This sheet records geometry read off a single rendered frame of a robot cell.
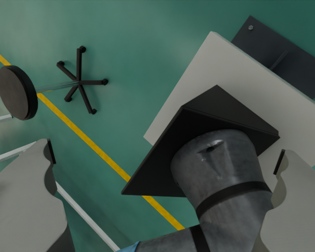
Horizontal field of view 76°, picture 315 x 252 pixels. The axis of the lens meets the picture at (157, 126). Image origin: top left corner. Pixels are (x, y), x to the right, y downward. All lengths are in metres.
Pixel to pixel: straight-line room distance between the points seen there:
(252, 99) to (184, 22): 0.91
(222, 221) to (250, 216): 0.03
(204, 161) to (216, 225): 0.08
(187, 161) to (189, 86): 0.21
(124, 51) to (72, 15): 0.53
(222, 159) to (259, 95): 0.18
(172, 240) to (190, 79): 0.32
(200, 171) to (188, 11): 1.08
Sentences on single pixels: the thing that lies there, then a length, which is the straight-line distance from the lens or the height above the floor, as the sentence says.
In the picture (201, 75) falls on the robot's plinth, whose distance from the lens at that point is 0.46.
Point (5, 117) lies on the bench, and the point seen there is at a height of 0.08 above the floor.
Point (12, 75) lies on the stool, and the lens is 1.46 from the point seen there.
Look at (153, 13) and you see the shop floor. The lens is 1.39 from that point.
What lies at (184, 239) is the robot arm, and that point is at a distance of 0.29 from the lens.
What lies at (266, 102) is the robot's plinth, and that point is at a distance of 0.45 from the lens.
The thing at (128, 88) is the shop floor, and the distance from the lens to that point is 1.52.
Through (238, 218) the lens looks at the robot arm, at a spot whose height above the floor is 0.98.
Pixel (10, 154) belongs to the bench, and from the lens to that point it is 2.66.
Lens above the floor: 1.19
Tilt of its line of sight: 54 degrees down
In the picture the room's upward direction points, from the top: 123 degrees counter-clockwise
